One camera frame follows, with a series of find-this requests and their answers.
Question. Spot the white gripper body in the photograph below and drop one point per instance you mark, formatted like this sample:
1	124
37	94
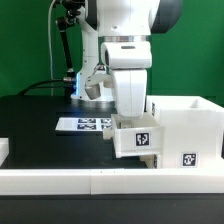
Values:
129	92

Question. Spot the white drawer box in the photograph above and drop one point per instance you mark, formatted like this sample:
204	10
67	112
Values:
150	161
142	137

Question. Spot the white drawer cabinet frame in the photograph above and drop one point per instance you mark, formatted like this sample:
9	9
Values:
193	131

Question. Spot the white front drawer box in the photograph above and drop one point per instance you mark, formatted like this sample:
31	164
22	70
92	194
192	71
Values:
150	161

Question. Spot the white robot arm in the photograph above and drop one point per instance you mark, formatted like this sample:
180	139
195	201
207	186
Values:
117	21

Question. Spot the fiducial marker sheet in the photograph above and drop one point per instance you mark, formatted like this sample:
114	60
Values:
82	124

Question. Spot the white left barrier block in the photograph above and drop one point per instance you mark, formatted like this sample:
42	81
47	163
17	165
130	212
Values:
4	149

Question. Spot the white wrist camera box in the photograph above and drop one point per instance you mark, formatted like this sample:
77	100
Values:
126	55

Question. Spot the white front barrier rail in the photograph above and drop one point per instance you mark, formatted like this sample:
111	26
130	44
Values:
112	181

